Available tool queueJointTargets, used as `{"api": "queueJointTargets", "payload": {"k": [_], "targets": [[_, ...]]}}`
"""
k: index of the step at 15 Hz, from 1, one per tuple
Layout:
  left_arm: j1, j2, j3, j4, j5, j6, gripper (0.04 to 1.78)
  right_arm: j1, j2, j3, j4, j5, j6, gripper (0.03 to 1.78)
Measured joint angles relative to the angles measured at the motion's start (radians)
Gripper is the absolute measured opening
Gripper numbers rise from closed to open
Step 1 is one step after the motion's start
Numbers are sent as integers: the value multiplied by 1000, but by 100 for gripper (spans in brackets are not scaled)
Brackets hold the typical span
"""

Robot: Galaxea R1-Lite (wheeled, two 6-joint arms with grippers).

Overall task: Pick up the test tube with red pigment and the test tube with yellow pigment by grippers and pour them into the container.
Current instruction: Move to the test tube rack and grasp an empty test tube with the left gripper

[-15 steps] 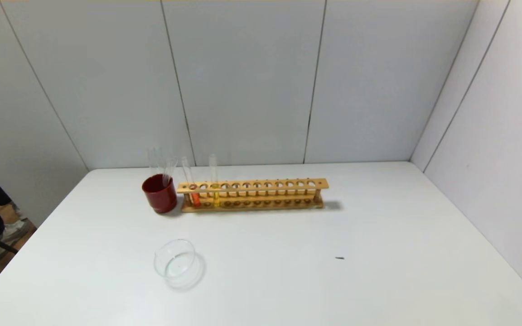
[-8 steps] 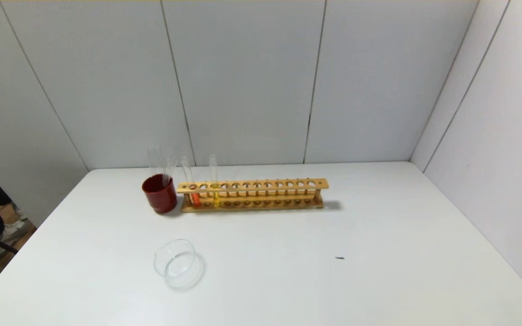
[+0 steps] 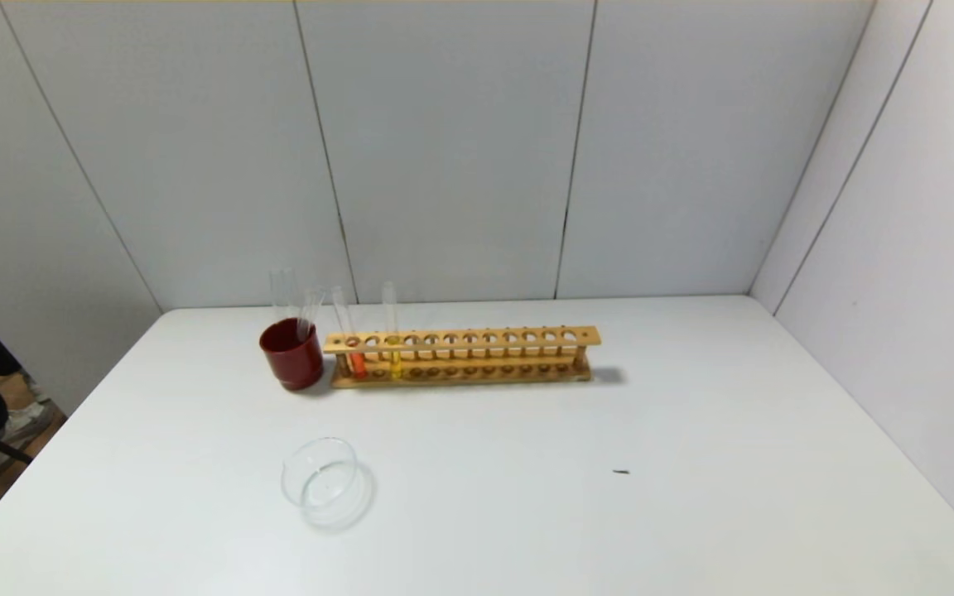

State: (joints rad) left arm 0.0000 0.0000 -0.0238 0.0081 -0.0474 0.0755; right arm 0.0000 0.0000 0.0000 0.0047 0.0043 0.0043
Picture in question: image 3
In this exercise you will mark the clear glass beaker dish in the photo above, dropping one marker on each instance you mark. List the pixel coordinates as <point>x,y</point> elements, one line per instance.
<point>320,488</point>

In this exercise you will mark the test tube with red pigment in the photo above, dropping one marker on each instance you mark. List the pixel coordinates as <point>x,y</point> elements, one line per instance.
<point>357,364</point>

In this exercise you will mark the wooden test tube rack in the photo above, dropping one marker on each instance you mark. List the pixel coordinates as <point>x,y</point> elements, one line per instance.
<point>460,339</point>

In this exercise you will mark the grey sneaker shoe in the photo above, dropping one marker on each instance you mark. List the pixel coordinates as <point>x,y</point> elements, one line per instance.
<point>21,426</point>

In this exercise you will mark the dark red cylindrical cup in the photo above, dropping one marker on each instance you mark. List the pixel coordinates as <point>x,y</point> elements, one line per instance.
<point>293,360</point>

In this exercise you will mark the test tube with yellow pigment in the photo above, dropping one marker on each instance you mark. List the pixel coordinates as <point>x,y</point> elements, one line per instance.
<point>395,364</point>

